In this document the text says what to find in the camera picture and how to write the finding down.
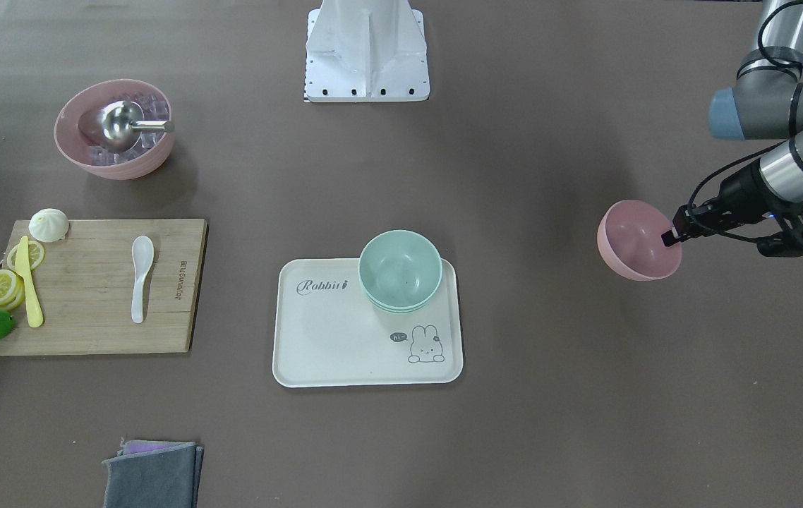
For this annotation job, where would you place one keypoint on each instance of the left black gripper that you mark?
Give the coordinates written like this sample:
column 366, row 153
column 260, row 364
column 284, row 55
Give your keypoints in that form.
column 741, row 187

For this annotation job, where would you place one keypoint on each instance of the small pink bowl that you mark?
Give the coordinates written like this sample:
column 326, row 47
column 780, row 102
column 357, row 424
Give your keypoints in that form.
column 629, row 240

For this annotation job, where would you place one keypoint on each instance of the white ceramic spoon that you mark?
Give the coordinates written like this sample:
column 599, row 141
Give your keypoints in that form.
column 143, row 254

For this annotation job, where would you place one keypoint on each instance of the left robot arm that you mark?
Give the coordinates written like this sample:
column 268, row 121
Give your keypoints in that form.
column 766, row 103

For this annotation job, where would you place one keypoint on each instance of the green bowl stack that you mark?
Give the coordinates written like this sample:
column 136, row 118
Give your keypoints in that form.
column 400, row 271

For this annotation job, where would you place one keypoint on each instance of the large pink ice bowl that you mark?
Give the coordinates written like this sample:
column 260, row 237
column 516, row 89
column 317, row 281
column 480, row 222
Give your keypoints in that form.
column 140, row 160

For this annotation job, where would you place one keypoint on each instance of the lemon slice stack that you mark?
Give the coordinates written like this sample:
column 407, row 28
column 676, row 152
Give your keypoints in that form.
column 12, row 292

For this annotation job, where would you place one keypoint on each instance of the white rabbit tray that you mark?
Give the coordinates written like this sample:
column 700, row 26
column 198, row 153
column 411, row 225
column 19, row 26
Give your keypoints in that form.
column 328, row 334

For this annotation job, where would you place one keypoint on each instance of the metal ice scoop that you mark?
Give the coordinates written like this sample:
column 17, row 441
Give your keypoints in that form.
column 118, row 125

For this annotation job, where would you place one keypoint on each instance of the grey folded cloth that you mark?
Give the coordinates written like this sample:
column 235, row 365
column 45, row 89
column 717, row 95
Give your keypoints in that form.
column 154, row 473

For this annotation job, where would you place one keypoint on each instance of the bamboo cutting board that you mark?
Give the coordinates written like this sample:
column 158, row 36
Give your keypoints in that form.
column 85, row 288

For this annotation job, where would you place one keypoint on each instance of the single lemon slice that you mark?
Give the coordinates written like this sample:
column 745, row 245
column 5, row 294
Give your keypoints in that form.
column 35, row 255

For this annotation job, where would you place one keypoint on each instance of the yellow plastic knife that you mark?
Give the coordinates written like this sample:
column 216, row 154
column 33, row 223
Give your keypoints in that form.
column 34, row 312

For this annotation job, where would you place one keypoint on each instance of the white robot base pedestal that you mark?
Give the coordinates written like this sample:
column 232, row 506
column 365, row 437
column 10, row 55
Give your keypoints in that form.
column 366, row 51

